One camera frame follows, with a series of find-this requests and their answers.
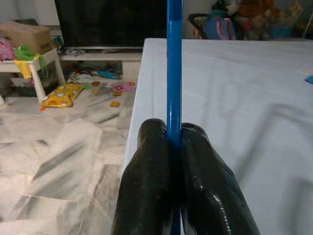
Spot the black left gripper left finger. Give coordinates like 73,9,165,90
110,118,176,235

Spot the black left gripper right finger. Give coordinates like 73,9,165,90
179,122,261,235

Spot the blue plastic hanger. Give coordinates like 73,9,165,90
165,0,184,235

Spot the pink toy tile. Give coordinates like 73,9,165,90
112,81,136,93

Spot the pale blue folding table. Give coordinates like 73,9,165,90
124,37,313,235

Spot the yellow patterned cushion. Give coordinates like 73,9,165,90
41,83,85,109

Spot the white television console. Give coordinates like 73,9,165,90
59,46,144,82

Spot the small white kids table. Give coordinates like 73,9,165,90
0,47,67,105

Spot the black television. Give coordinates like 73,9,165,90
54,0,170,48

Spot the blue pink backpack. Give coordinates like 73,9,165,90
203,10,237,41

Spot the green toy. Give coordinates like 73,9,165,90
13,44,48,74

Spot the brown cardboard box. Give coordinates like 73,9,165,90
0,21,53,53

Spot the pink bag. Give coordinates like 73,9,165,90
0,39,16,62

